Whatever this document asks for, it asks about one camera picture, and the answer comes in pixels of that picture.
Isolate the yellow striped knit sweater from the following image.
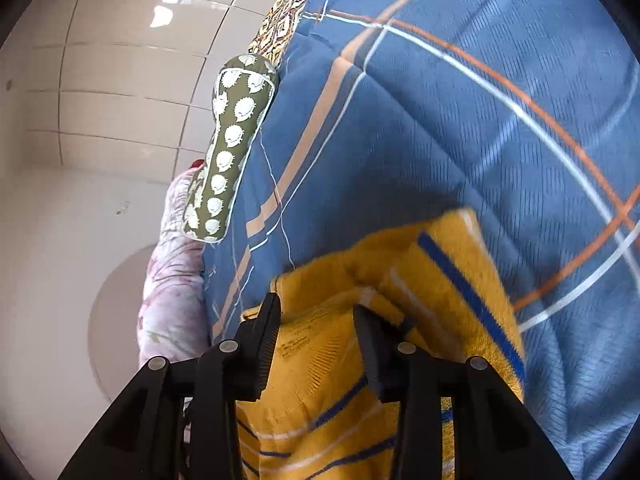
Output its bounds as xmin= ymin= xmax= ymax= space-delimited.
xmin=234 ymin=208 xmax=526 ymax=480

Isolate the brown patterned cloth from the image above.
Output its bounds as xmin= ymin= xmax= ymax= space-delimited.
xmin=248 ymin=0 xmax=343 ymax=68

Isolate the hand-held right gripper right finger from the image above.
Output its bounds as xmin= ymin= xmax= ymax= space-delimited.
xmin=353 ymin=305 xmax=576 ymax=480

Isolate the blue plaid bed sheet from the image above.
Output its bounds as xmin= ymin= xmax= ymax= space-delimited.
xmin=202 ymin=0 xmax=640 ymax=480

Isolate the pink floral quilt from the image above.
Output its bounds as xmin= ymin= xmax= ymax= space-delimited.
xmin=137 ymin=159 xmax=213 ymax=366

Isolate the green patterned bolster pillow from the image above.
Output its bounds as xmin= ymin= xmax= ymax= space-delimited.
xmin=182 ymin=53 xmax=279 ymax=244

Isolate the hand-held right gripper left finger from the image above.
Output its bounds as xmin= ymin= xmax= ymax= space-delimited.
xmin=58 ymin=292 xmax=282 ymax=480

